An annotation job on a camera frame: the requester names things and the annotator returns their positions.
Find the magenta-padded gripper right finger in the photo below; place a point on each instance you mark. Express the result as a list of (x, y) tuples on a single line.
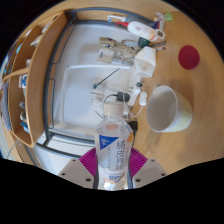
[(150, 170)]

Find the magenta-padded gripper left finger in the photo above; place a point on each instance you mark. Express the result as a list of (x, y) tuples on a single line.
[(75, 171)]

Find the clear plastic drink bottle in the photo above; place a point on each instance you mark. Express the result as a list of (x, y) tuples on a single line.
[(113, 150)]

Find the white mug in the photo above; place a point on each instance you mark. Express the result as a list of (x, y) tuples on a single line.
[(166, 110)]

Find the small white oval device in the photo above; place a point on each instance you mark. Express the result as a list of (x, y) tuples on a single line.
[(143, 98)]

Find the black charger plug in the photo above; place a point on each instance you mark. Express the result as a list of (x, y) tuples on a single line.
[(123, 96)]

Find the wooden shelf unit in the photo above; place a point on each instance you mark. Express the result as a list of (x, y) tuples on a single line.
[(36, 83)]

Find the white desk lamp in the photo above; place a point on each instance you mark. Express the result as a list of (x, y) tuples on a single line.
[(96, 66)]

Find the white crumpled paper bag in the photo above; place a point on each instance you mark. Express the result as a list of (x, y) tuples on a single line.
[(146, 61)]

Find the flat round red coaster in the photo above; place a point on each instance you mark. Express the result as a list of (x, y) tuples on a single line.
[(188, 57)]

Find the dark teal round container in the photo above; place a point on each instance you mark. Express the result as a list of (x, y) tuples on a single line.
[(143, 42)]

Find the small white screen gadget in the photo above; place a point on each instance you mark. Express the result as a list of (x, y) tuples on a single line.
[(160, 33)]

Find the white red pump lotion bottle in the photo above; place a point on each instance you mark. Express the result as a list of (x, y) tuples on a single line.
[(141, 30)]

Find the blue bottle with white nozzle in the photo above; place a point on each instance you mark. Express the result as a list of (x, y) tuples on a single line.
[(116, 18)]

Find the white wall socket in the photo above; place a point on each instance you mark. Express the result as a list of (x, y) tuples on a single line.
[(105, 56)]

